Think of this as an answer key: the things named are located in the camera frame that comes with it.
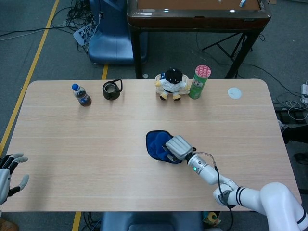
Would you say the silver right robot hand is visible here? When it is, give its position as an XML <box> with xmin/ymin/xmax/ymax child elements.
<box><xmin>165</xmin><ymin>135</ymin><xmax>195</xmax><ymax>163</ymax></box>

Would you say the black grey left robot hand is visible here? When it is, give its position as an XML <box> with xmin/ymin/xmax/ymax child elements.
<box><xmin>0</xmin><ymin>152</ymin><xmax>30</xmax><ymax>205</ymax></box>

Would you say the blue microfiber cloth black edge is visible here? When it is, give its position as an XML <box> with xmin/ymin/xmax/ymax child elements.
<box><xmin>145</xmin><ymin>129</ymin><xmax>183</xmax><ymax>165</ymax></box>

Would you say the black-headed plush doll white coat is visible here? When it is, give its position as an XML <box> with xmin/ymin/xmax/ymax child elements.
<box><xmin>154</xmin><ymin>68</ymin><xmax>190</xmax><ymax>103</ymax></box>

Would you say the green chips can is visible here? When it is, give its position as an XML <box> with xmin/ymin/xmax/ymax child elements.
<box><xmin>188</xmin><ymin>64</ymin><xmax>212</xmax><ymax>100</ymax></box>

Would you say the yellow tape roll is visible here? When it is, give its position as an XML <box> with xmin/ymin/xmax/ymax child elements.
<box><xmin>206</xmin><ymin>211</ymin><xmax>221</xmax><ymax>225</ymax></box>

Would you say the blue grey robot body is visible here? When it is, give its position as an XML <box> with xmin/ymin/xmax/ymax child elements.
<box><xmin>100</xmin><ymin>211</ymin><xmax>205</xmax><ymax>231</ymax></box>

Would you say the pepsi cola plastic bottle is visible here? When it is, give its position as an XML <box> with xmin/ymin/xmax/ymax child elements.
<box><xmin>71</xmin><ymin>83</ymin><xmax>92</xmax><ymax>107</ymax></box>

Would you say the blue chair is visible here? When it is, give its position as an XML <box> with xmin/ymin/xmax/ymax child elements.
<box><xmin>88</xmin><ymin>0</ymin><xmax>148</xmax><ymax>65</ymax></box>

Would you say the dark wood mahjong table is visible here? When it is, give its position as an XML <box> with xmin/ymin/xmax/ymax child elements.
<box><xmin>127</xmin><ymin>0</ymin><xmax>271</xmax><ymax>79</ymax></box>

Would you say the white power strip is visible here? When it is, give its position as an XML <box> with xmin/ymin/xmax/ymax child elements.
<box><xmin>300</xmin><ymin>83</ymin><xmax>308</xmax><ymax>104</ymax></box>

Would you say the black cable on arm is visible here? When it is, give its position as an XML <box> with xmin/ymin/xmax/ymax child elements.
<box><xmin>192</xmin><ymin>151</ymin><xmax>235</xmax><ymax>231</ymax></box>

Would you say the white round cable grommet cover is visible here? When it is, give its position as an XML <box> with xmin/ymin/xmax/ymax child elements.
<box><xmin>228</xmin><ymin>87</ymin><xmax>243</xmax><ymax>99</ymax></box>

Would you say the black teapot with handle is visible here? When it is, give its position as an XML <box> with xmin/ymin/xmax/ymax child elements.
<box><xmin>102</xmin><ymin>78</ymin><xmax>124</xmax><ymax>101</ymax></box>

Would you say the white floor cable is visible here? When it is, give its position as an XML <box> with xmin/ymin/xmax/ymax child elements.
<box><xmin>276</xmin><ymin>92</ymin><xmax>308</xmax><ymax>121</ymax></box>

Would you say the black floor cable bundle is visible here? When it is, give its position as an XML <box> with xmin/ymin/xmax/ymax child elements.
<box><xmin>51</xmin><ymin>0</ymin><xmax>102</xmax><ymax>54</ymax></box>

